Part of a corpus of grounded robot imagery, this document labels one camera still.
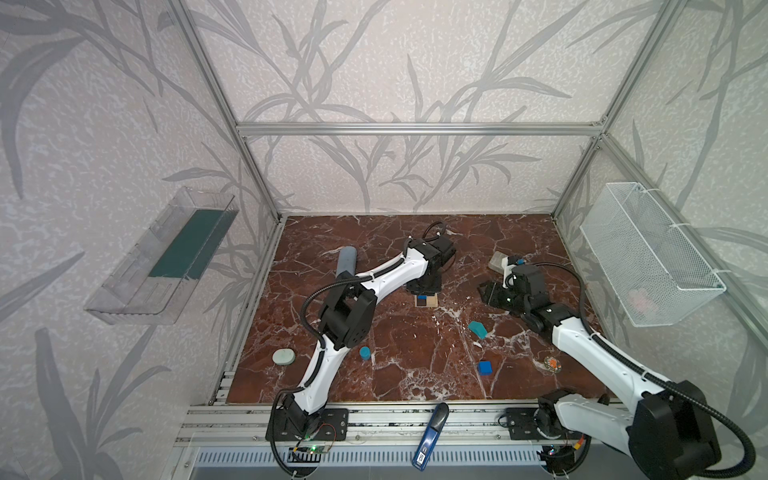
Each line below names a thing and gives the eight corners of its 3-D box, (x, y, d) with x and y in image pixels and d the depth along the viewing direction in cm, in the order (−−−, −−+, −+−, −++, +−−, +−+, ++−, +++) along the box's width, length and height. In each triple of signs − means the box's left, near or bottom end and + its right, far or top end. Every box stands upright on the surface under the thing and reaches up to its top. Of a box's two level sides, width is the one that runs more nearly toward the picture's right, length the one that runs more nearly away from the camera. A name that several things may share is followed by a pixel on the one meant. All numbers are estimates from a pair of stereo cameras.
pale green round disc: (273, 365, 85) (270, 362, 83) (277, 351, 88) (274, 348, 86) (293, 365, 85) (290, 362, 83) (296, 351, 88) (294, 348, 86)
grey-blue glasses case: (337, 276, 105) (335, 270, 102) (341, 252, 112) (339, 246, 109) (354, 276, 105) (353, 270, 102) (358, 252, 112) (356, 246, 109)
